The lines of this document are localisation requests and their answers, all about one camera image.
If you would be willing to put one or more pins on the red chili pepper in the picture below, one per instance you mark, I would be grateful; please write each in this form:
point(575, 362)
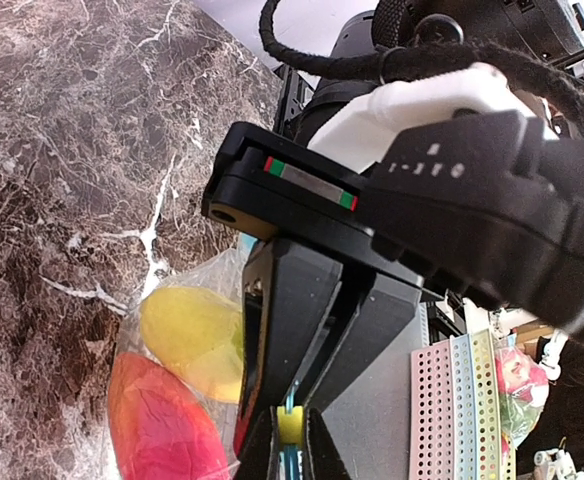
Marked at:
point(157, 426)

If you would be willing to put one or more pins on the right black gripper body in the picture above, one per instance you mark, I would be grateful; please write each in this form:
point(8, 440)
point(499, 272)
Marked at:
point(266, 186)

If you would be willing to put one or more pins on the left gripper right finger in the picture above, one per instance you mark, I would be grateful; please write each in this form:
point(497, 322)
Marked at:
point(320, 459)

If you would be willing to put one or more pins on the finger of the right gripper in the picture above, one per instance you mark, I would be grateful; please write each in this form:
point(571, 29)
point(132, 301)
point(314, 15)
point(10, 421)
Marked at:
point(288, 292)
point(370, 310)

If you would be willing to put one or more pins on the small blue zip bag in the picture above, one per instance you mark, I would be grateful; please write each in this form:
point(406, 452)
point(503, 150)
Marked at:
point(223, 275)

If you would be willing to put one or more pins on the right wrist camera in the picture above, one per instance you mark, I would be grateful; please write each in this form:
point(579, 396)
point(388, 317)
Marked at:
point(469, 187)

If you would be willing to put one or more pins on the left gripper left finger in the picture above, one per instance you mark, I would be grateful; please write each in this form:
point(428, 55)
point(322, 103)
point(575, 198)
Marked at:
point(259, 457)

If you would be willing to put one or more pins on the stacked pastel baskets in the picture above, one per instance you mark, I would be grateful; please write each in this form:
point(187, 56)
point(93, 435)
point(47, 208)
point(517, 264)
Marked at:
point(455, 431)

